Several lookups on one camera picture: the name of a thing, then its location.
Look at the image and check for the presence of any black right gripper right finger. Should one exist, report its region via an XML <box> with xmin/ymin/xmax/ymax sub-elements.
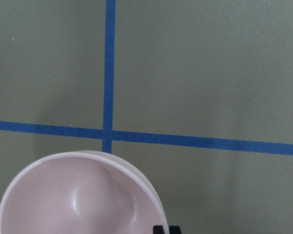
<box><xmin>169</xmin><ymin>226</ymin><xmax>181</xmax><ymax>234</ymax></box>

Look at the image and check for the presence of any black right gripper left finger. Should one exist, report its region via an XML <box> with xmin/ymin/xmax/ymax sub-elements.
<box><xmin>153</xmin><ymin>225</ymin><xmax>164</xmax><ymax>234</ymax></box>

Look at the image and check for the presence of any pink bowl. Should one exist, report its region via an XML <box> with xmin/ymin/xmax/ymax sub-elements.
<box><xmin>0</xmin><ymin>151</ymin><xmax>169</xmax><ymax>234</ymax></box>

